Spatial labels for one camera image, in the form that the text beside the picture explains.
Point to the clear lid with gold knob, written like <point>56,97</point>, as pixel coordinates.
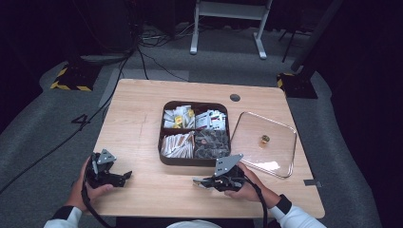
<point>269,148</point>

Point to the dark brown compartment box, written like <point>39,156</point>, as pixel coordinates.
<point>190,162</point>

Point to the black tripod stand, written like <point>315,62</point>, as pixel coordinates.
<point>290,44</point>

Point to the person's right hand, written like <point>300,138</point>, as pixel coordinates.
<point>253,190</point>

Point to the pile of white yellow packets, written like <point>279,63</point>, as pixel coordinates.
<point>179,117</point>

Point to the grey tape strip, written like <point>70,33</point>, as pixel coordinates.
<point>312,182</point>

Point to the pile of dark packets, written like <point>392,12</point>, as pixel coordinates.
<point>211,144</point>

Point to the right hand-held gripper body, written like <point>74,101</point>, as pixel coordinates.
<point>229,177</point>

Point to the person's left hand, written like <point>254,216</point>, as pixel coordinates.
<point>77,193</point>

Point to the pile of white red packets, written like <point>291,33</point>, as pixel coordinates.
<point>210,119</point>

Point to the small shiny dark sachet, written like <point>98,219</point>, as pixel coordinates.
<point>199,183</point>

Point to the pile of white brown sticks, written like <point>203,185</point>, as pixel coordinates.
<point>177,146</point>

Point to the black yellow striped base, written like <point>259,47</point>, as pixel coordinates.
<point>74,79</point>
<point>297,87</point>

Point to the person's white torso clothing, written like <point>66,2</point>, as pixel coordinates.
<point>193,224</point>

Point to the black slanted pole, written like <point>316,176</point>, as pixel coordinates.
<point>316,34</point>

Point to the white metal stand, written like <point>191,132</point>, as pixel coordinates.
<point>229,11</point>

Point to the dark round table grommet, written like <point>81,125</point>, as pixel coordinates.
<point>235,97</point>

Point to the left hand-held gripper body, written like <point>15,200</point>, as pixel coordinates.
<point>99,174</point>

